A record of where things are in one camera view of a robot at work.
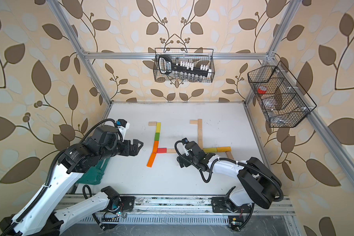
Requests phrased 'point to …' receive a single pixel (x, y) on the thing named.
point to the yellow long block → (158, 127)
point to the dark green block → (157, 136)
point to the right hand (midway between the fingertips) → (184, 155)
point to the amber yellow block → (224, 149)
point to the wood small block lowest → (229, 155)
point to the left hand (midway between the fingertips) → (133, 141)
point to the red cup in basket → (262, 90)
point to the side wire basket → (283, 102)
